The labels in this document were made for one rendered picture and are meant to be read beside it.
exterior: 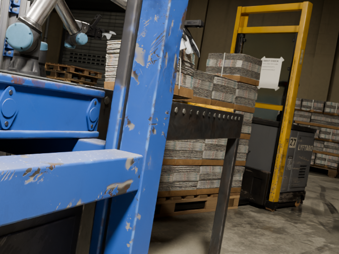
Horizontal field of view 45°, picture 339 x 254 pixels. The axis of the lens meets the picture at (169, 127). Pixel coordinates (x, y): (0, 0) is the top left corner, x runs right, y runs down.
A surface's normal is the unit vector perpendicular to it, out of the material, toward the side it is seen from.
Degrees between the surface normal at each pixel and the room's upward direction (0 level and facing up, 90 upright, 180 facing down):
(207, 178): 89
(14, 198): 90
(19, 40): 97
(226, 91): 90
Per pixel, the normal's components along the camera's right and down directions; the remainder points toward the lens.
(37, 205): 0.90, 0.17
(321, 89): -0.40, -0.02
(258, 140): -0.70, -0.07
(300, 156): 0.70, 0.15
